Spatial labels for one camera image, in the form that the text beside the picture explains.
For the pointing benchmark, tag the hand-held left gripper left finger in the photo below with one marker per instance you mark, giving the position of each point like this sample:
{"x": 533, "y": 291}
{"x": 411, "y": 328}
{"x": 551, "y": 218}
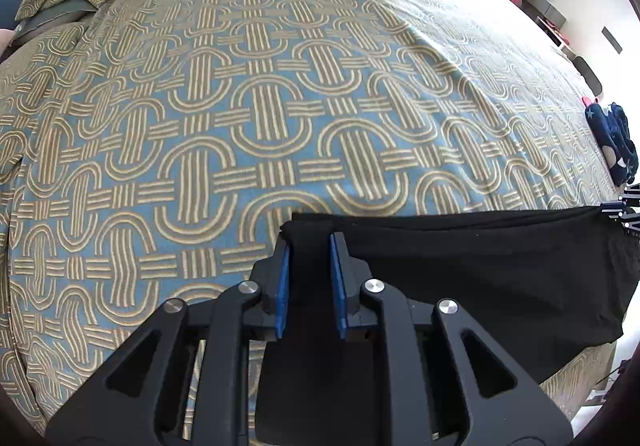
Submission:
{"x": 283, "y": 296}

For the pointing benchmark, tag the grey chair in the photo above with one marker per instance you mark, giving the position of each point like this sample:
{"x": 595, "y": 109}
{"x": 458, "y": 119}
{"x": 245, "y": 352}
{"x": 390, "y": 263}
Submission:
{"x": 590, "y": 73}

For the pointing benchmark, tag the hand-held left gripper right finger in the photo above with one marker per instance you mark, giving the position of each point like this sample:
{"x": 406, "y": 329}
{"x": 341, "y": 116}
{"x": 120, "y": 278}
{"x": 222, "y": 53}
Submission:
{"x": 340, "y": 296}

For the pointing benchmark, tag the grey pillow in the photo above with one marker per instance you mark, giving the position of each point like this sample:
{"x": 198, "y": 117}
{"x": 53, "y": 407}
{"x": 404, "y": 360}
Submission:
{"x": 50, "y": 20}

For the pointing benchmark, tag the grey dressing table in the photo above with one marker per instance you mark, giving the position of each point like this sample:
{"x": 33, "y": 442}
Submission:
{"x": 545, "y": 8}

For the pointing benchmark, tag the dark wall switch plate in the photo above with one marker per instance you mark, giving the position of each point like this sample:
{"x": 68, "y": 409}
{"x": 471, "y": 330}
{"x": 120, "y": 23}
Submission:
{"x": 612, "y": 39}

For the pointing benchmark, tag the small grey cabinet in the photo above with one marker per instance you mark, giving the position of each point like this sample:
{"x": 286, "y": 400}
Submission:
{"x": 565, "y": 43}

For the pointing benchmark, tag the pink cloth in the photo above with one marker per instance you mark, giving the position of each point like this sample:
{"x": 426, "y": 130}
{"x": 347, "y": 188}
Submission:
{"x": 555, "y": 31}

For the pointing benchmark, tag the bed with patterned sheet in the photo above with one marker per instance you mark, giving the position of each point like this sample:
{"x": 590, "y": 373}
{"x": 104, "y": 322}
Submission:
{"x": 250, "y": 100}

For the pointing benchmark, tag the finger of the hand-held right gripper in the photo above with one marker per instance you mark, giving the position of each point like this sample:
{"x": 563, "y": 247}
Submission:
{"x": 625, "y": 218}
{"x": 631, "y": 195}

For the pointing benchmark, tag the navy dotted fleece garment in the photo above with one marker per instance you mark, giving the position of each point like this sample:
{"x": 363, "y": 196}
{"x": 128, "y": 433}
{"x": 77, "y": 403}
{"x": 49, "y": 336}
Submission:
{"x": 617, "y": 135}

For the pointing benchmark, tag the black pants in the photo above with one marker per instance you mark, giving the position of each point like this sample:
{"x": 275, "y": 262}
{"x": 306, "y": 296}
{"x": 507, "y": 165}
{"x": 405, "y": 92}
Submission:
{"x": 475, "y": 276}

